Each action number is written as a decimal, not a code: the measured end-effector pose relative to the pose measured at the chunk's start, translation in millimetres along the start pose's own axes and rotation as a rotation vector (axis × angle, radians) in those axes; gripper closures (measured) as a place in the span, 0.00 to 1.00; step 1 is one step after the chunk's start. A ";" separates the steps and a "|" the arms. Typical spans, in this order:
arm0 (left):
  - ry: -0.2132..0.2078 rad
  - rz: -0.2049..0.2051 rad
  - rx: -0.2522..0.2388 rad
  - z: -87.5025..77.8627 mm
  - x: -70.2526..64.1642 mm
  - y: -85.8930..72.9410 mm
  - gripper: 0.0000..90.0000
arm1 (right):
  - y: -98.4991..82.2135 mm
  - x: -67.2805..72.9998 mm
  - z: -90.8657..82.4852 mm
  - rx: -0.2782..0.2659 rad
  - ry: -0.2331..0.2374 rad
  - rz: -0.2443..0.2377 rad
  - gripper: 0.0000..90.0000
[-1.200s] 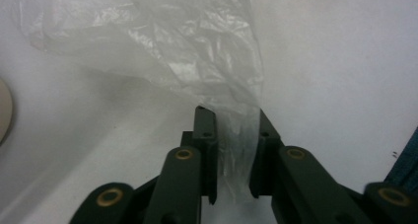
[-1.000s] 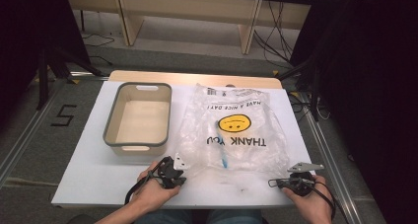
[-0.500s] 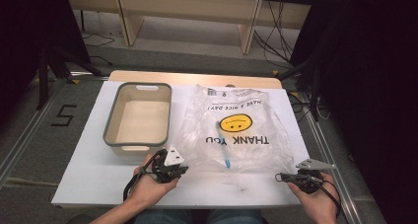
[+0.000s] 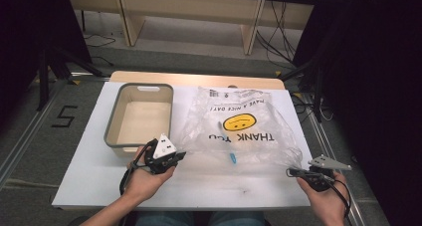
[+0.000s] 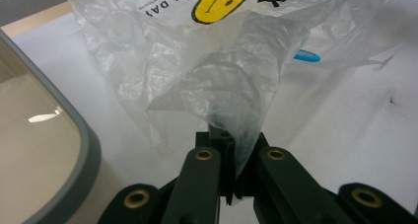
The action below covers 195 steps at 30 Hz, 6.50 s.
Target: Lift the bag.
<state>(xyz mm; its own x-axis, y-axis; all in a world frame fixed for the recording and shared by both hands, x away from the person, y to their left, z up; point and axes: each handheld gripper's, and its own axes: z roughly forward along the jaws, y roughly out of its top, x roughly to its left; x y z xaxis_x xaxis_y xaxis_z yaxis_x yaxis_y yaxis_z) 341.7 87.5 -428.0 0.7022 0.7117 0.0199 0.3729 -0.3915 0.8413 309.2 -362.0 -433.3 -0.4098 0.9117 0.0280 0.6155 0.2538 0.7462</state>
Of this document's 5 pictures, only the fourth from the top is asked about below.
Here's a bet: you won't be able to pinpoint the bundle of black floor cables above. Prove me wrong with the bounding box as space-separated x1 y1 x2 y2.
255 0 302 67

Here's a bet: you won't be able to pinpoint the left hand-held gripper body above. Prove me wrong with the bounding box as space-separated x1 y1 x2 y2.
144 132 178 175

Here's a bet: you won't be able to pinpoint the beige bin with grey rim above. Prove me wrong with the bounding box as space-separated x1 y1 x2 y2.
104 82 174 159

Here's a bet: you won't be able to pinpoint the metal floor rail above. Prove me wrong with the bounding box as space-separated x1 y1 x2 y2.
307 114 367 226
0 80 69 190

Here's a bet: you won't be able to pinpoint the blue toothbrush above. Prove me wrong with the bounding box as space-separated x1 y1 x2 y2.
217 120 239 165

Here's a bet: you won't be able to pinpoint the person's left hand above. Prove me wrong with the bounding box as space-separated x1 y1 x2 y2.
127 145 177 202

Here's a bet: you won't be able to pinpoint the clear plastic bag yellow smiley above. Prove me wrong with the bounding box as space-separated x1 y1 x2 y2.
178 86 304 170

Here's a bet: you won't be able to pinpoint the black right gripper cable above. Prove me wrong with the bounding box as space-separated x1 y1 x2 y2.
286 167 352 226

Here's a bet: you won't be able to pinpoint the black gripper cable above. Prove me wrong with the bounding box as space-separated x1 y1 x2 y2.
286 167 352 226
118 138 157 196

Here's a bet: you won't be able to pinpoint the light wooden shelf unit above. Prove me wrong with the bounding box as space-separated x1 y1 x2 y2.
64 0 322 57

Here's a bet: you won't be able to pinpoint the black tripod stand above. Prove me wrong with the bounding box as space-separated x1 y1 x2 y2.
35 46 105 113
278 53 325 124

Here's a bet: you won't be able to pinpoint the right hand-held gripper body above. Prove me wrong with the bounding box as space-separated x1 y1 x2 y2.
308 154 352 192

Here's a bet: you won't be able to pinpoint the person's right hand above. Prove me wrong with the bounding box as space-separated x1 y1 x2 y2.
296 170 350 226

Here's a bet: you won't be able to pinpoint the dark curtain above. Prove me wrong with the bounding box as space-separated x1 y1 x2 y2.
292 0 422 226
0 0 93 124

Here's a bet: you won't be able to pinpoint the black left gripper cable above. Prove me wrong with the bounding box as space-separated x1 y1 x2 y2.
118 138 157 196

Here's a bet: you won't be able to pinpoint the person's legs in jeans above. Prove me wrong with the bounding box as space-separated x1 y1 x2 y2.
134 210 268 226

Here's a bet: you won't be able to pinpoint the black floor cable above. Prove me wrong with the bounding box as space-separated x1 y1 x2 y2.
81 32 117 68

